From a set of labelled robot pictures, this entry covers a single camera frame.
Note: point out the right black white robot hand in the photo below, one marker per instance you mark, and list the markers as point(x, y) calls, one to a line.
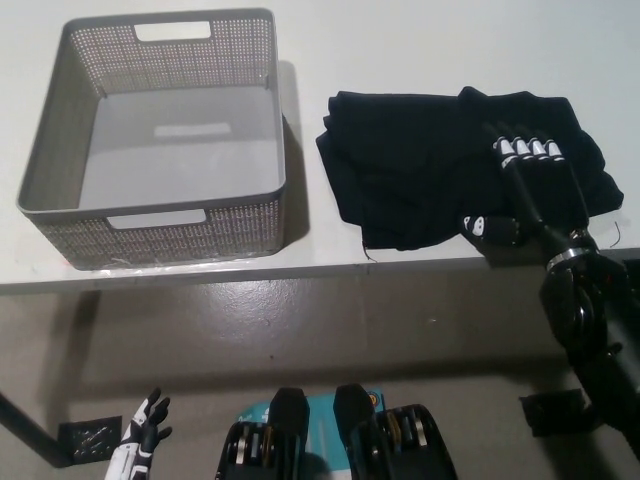
point(545, 200)

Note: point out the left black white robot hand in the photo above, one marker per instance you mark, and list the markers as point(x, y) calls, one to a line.
point(142, 435)

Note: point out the black t-shirt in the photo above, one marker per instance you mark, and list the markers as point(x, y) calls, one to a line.
point(410, 165)

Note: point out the dark metal table leg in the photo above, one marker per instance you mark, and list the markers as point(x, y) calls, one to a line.
point(22, 422)

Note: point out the black ribbed robot body block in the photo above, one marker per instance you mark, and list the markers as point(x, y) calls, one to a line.
point(290, 425)
point(425, 445)

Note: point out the clear tape strip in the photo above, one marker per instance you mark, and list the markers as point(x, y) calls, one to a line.
point(150, 265)

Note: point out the grey perforated plastic basket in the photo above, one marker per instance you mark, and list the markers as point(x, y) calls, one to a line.
point(55, 165)

